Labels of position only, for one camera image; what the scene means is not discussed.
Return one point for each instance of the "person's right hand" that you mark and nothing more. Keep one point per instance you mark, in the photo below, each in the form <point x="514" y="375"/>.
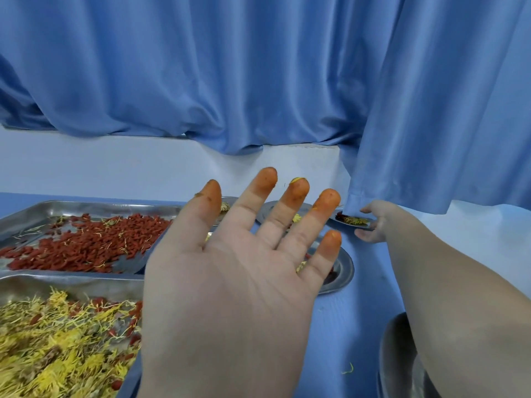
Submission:
<point x="383" y="221"/>

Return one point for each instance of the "person's left hand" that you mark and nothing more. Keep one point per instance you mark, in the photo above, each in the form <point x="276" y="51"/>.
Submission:
<point x="224" y="294"/>

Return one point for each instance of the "person's left middle finger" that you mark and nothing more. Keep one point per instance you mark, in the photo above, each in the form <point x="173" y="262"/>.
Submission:
<point x="288" y="207"/>

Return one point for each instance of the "person's left little finger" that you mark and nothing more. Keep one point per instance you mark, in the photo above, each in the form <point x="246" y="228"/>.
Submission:
<point x="325" y="254"/>

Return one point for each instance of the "person's right fingers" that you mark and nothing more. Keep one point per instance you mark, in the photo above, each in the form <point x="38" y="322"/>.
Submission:
<point x="367" y="209"/>

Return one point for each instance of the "person's left thumb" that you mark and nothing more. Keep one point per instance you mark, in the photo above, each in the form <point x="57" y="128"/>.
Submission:
<point x="203" y="207"/>

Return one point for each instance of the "small metal dish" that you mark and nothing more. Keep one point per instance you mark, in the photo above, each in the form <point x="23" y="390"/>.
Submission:
<point x="352" y="221"/>

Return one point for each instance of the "person's right forearm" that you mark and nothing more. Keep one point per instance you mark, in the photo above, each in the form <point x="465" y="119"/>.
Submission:
<point x="456" y="310"/>

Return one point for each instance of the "yellow petal clump on dish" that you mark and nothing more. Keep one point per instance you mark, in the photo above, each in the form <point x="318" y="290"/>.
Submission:
<point x="356" y="221"/>

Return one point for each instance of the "round metal plate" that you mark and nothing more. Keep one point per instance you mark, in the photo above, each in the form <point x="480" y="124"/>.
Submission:
<point x="342" y="271"/>

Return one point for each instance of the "red berries on dish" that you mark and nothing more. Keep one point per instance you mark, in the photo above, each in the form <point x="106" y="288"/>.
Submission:
<point x="340" y="215"/>

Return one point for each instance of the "yellow petal bit on fingertip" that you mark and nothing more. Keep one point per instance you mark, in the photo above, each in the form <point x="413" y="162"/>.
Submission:
<point x="297" y="179"/>

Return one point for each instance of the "metal tray with red berries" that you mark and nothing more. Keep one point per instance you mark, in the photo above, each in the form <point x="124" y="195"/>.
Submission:
<point x="103" y="211"/>

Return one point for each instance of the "single loose yellow petal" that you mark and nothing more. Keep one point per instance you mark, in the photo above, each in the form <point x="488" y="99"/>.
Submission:
<point x="348" y="370"/>

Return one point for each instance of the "pile of red goji berries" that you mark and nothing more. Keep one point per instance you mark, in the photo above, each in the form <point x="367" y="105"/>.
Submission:
<point x="83" y="248"/>

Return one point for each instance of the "metal bowl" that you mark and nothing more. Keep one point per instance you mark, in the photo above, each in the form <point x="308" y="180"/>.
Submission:
<point x="398" y="360"/>

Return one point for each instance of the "blue curtain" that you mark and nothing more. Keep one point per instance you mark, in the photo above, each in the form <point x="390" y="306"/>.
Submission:
<point x="448" y="99"/>
<point x="186" y="66"/>

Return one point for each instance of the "metal tray with yellow petals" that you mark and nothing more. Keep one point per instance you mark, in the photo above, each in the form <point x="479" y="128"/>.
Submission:
<point x="62" y="283"/>

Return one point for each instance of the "pile of yellow chrysanthemum petals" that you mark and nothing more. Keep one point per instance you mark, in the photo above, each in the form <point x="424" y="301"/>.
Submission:
<point x="49" y="348"/>

